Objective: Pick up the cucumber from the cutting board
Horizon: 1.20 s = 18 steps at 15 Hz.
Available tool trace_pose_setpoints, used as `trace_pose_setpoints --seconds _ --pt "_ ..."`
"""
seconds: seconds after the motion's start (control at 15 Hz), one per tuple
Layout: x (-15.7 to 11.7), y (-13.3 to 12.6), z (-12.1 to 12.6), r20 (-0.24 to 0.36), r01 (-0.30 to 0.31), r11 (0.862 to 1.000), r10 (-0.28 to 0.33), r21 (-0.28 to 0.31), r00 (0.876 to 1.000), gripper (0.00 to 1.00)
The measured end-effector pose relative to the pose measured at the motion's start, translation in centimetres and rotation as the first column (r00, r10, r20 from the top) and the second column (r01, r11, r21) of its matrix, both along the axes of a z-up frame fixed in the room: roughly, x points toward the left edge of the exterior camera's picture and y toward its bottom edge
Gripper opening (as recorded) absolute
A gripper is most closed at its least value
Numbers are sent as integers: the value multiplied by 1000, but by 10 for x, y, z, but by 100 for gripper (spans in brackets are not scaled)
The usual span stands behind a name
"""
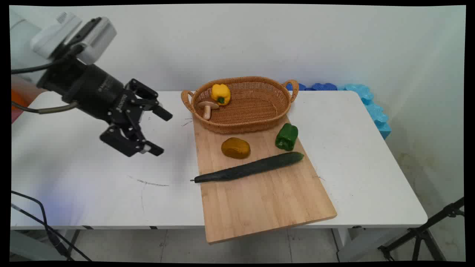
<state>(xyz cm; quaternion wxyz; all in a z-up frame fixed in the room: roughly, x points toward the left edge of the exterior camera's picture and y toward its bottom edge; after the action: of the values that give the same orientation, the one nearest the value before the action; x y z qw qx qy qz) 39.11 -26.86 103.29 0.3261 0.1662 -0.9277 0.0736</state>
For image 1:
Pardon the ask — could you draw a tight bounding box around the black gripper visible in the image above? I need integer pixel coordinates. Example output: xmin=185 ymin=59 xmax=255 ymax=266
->
xmin=36 ymin=59 xmax=173 ymax=158

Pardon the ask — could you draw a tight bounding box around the dark green cucumber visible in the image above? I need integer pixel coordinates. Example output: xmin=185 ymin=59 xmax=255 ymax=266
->
xmin=190 ymin=152 xmax=305 ymax=184

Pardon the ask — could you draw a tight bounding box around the brown toy mushroom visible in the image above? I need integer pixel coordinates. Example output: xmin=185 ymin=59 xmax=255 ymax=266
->
xmin=197 ymin=99 xmax=219 ymax=121

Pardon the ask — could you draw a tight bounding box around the yellow bell pepper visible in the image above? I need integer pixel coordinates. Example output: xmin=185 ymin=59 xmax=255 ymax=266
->
xmin=211 ymin=84 xmax=231 ymax=106

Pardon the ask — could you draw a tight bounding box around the brown potato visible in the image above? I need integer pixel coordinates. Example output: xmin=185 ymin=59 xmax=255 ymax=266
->
xmin=221 ymin=137 xmax=251 ymax=160

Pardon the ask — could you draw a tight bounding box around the orange red object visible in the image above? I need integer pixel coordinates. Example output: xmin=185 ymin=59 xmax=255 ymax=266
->
xmin=10 ymin=86 xmax=38 ymax=123

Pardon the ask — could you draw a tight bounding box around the bamboo cutting board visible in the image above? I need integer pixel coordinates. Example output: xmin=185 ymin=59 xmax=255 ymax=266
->
xmin=192 ymin=115 xmax=338 ymax=244

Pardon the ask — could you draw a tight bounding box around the green bell pepper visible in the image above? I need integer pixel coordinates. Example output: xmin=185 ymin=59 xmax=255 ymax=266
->
xmin=275 ymin=123 xmax=299 ymax=151

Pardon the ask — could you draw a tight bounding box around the light blue foam piece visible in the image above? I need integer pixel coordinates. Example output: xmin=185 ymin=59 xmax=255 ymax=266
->
xmin=337 ymin=83 xmax=392 ymax=140

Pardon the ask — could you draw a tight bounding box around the white table leg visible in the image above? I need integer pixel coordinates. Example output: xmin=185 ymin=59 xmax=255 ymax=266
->
xmin=331 ymin=227 xmax=353 ymax=258

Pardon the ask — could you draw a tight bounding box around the black tripod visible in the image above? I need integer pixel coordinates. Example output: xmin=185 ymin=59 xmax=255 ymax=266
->
xmin=378 ymin=197 xmax=465 ymax=262

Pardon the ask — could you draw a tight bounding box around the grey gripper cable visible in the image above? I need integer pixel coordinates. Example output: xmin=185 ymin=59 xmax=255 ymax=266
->
xmin=10 ymin=100 xmax=79 ymax=114

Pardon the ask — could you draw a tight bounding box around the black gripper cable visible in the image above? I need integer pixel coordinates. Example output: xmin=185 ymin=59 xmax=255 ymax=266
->
xmin=10 ymin=44 xmax=85 ymax=75

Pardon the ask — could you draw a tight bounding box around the woven wicker basket with handles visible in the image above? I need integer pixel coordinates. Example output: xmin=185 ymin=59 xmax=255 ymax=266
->
xmin=181 ymin=76 xmax=299 ymax=134

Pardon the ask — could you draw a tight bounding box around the black floor cable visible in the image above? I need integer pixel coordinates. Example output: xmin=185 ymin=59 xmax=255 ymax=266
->
xmin=10 ymin=191 xmax=92 ymax=262

